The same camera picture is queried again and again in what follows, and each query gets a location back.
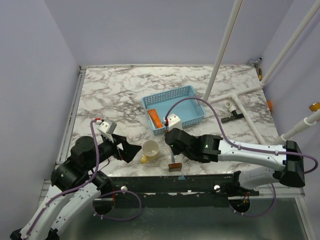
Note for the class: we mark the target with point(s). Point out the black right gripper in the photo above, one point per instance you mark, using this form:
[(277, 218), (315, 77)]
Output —
[(175, 152)]

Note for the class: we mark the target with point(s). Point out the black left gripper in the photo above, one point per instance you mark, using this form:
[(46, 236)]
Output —
[(130, 150)]

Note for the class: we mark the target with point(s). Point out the yellow mug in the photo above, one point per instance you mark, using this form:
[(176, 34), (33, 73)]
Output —
[(150, 151)]

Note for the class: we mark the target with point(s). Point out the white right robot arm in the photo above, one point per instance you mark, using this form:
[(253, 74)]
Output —
[(282, 164)]

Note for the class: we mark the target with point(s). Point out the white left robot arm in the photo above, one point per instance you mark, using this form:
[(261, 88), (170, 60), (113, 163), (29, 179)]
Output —
[(74, 184)]

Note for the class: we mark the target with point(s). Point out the orange yellow clamp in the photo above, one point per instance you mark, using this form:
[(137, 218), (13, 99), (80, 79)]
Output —
[(314, 107)]

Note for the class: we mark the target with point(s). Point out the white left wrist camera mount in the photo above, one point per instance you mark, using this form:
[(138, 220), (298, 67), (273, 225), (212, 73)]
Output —
[(106, 127)]

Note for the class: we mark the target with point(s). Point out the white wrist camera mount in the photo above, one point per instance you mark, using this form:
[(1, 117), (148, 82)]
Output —
[(173, 121), (106, 127)]

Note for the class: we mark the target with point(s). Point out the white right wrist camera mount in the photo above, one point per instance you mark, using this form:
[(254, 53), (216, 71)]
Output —
[(173, 121)]

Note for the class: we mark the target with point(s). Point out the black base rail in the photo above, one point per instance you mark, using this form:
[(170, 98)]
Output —
[(175, 191)]

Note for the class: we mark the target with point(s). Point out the white pvc pipe frame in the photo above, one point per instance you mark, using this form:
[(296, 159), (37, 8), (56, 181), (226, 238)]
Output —
[(242, 92)]

